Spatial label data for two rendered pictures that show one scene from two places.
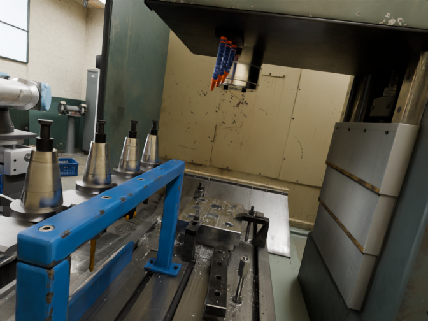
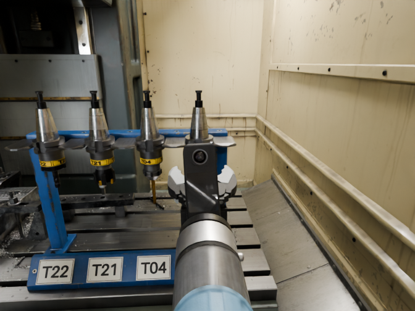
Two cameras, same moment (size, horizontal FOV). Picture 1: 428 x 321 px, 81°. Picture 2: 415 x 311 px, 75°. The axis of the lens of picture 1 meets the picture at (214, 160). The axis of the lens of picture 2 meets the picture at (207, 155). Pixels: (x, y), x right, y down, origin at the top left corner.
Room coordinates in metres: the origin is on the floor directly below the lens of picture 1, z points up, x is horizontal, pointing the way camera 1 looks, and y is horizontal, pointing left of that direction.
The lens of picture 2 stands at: (0.38, 0.78, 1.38)
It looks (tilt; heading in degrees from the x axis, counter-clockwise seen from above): 19 degrees down; 259
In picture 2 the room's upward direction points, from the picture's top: straight up
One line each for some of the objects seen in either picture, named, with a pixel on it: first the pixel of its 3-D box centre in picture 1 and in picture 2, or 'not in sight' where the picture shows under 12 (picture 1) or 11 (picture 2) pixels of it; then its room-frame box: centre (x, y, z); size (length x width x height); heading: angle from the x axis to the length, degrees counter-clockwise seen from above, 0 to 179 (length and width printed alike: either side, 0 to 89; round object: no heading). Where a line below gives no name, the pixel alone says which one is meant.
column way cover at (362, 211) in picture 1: (345, 197); (47, 118); (0.84, -0.47, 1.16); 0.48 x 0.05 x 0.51; 173
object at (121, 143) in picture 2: (114, 181); (125, 143); (0.45, 0.18, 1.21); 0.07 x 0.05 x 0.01; 83
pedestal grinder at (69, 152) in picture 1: (70, 129); not in sight; (5.28, 3.14, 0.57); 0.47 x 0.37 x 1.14; 137
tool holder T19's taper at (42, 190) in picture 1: (43, 176); (199, 121); (0.29, 0.20, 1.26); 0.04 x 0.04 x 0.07
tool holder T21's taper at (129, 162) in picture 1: (130, 153); (97, 123); (0.51, 0.17, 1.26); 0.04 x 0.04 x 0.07
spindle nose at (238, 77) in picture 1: (237, 71); not in sight; (0.90, -0.03, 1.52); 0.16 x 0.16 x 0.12
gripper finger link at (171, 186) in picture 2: not in sight; (183, 188); (0.34, 0.38, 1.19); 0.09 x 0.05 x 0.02; 107
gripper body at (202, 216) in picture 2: not in sight; (204, 219); (0.32, 0.44, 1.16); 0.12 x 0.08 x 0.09; 83
